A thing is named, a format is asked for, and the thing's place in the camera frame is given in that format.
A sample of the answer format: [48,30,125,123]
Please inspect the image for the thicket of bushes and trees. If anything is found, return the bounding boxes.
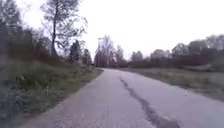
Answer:
[0,0,54,68]

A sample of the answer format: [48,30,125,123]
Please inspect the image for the grey asphalt path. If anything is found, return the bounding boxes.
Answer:
[17,67,224,128]

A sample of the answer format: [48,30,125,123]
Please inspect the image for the flat grass field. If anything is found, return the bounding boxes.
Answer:
[120,66,224,102]

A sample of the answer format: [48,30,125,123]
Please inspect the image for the tall birch tree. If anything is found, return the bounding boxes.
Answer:
[39,0,88,60]

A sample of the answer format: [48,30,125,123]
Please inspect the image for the clump of bare trees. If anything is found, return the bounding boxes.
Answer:
[93,34,129,69]

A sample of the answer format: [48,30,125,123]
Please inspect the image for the distant row of trees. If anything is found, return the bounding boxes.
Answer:
[127,33,224,70]

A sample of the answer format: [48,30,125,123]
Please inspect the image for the grass verge with weeds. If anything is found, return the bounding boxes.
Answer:
[0,59,104,128]

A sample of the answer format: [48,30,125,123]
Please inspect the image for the dark conifer trees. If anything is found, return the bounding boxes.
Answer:
[67,39,94,66]

